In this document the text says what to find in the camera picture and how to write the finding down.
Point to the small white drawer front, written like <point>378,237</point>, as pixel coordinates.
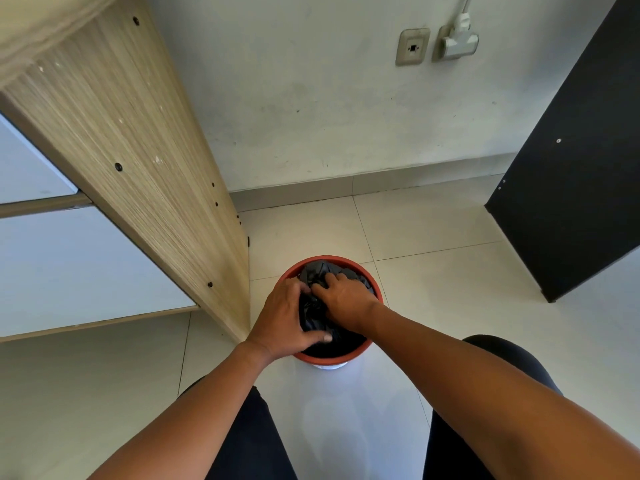
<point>25,169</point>

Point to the black plastic trash bag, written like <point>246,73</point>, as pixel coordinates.
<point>320,274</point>

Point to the beige wall data socket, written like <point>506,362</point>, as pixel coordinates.
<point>413,46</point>

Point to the person's left hand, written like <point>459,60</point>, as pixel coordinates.
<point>280,319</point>

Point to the person's left thumb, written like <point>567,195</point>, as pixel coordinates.
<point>312,337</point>

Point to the person's right leg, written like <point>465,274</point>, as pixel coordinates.
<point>450,449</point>

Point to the white plug adapter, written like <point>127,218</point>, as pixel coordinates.
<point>460,40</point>

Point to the person's right hand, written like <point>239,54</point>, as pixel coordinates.
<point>347,304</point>

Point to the white bin with red rim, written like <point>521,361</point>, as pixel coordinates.
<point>292,269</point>

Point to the person's right forearm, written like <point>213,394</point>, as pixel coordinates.
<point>480,394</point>

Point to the person's leg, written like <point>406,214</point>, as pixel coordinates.
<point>450,449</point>
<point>250,444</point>

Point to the person's right fingers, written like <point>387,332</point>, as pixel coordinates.
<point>337,283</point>

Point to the large white drawer front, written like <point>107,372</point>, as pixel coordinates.
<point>75,264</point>

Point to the light wood cabinet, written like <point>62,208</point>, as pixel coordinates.
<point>150,159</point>

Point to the beige wall power socket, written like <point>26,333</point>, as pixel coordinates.
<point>442,43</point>

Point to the person's left forearm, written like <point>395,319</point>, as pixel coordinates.
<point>200,424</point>

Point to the person's left leg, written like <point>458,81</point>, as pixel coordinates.
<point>250,444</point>

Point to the black cabinet panel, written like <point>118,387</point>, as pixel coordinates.
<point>580,174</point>

